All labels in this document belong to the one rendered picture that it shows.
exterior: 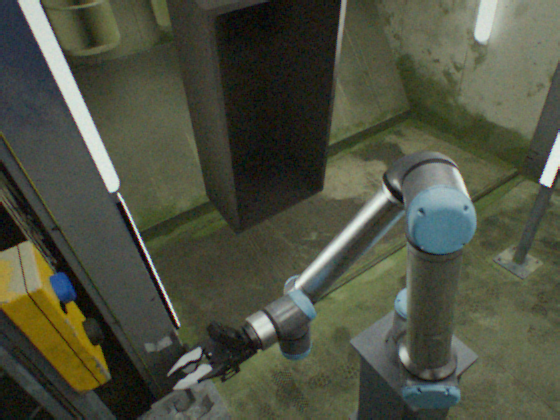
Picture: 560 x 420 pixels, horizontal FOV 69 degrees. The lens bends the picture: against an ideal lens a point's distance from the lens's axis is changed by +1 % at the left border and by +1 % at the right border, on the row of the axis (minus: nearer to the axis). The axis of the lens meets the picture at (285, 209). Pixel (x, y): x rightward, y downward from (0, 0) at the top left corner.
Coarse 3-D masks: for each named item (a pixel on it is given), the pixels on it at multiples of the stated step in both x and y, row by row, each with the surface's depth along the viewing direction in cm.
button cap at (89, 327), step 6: (90, 318) 71; (84, 324) 70; (90, 324) 70; (96, 324) 71; (84, 330) 69; (90, 330) 69; (96, 330) 70; (90, 336) 69; (96, 336) 69; (102, 336) 71; (90, 342) 69; (96, 342) 70; (102, 342) 71
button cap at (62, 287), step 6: (54, 276) 62; (60, 276) 62; (54, 282) 61; (60, 282) 62; (66, 282) 63; (54, 288) 61; (60, 288) 61; (66, 288) 62; (72, 288) 66; (60, 294) 61; (66, 294) 62; (72, 294) 63; (60, 300) 62; (66, 300) 62; (72, 300) 63
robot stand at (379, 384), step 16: (384, 320) 150; (368, 336) 146; (384, 336) 145; (368, 352) 141; (384, 352) 140; (464, 352) 138; (368, 368) 144; (384, 368) 136; (464, 368) 133; (368, 384) 151; (384, 384) 138; (400, 384) 131; (368, 400) 158; (384, 400) 144; (400, 400) 133; (352, 416) 184; (368, 416) 166; (384, 416) 151; (400, 416) 138; (416, 416) 135; (432, 416) 147
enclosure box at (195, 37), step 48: (192, 0) 133; (240, 0) 133; (288, 0) 185; (336, 0) 163; (192, 48) 152; (240, 48) 186; (288, 48) 203; (336, 48) 173; (192, 96) 178; (240, 96) 205; (288, 96) 224; (240, 144) 227; (288, 144) 252; (240, 192) 241; (288, 192) 241
